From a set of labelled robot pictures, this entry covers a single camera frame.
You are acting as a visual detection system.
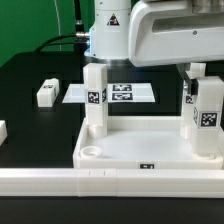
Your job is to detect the white front fence bar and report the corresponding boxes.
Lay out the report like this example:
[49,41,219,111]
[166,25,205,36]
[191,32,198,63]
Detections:
[0,168,224,198]

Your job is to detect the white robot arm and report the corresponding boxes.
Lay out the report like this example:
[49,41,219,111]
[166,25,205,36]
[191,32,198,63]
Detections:
[85,0,224,94]

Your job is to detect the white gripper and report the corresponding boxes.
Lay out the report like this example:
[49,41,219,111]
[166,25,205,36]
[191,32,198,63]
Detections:
[128,0,224,95]

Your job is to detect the white desk top tray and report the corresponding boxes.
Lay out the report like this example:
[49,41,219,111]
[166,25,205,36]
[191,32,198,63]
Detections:
[73,116,224,170]

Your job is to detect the white left fence block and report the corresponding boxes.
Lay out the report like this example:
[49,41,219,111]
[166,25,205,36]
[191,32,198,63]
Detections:
[0,120,7,146]

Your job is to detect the fiducial marker sheet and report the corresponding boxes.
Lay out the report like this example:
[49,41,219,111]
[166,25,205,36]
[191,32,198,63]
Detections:
[63,83,155,103]

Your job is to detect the black cables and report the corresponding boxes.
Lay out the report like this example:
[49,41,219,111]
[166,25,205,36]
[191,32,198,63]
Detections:
[34,0,91,54]

